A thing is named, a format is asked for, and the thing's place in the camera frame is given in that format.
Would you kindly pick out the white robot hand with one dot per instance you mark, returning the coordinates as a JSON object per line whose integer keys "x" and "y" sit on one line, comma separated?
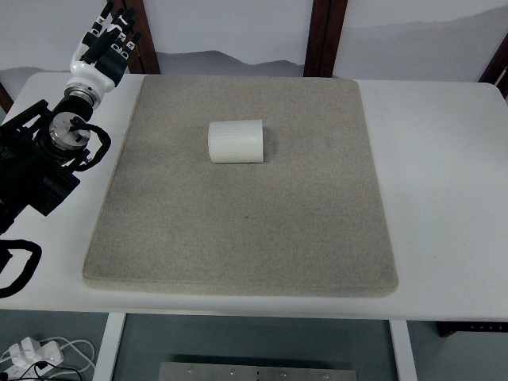
{"x": 106, "y": 38}

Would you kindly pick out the white ribbed cup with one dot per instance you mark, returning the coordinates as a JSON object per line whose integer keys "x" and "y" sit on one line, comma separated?
{"x": 236, "y": 142}

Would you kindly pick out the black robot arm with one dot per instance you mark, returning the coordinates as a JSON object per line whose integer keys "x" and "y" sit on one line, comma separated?
{"x": 43, "y": 149}

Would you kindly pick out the grey felt mat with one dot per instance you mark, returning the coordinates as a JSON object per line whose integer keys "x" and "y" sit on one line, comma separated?
{"x": 308, "y": 221}

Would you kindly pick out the white table leg left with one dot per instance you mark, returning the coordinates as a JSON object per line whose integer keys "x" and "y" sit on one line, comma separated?
{"x": 109, "y": 347}

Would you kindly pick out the white table leg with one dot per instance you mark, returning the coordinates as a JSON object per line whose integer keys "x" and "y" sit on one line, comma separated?
{"x": 109, "y": 347}
{"x": 403, "y": 353}

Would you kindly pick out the white power strip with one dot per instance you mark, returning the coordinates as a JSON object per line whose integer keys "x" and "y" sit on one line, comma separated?
{"x": 29, "y": 359}

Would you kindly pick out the dark wooden furniture foot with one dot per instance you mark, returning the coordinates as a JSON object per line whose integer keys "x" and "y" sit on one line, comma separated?
{"x": 448, "y": 328}

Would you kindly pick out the white table leg right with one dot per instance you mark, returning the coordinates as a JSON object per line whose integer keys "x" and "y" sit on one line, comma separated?
{"x": 403, "y": 353}

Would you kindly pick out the brown wooden screen frame left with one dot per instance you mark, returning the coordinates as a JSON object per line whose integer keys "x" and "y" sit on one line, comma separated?
{"x": 144, "y": 59}

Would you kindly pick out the brown wooden screen frame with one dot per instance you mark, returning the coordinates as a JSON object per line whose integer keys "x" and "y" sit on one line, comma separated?
{"x": 144, "y": 59}
{"x": 496, "y": 71}
{"x": 326, "y": 24}

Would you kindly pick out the brown wooden screen frame middle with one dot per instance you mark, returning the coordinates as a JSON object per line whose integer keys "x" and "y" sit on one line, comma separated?
{"x": 326, "y": 24}

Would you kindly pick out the metal base plate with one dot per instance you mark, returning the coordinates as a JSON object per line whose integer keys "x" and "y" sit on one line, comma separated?
{"x": 180, "y": 371}

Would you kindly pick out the brown wooden screen frame right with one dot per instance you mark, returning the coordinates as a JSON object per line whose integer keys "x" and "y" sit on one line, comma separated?
{"x": 496, "y": 71}

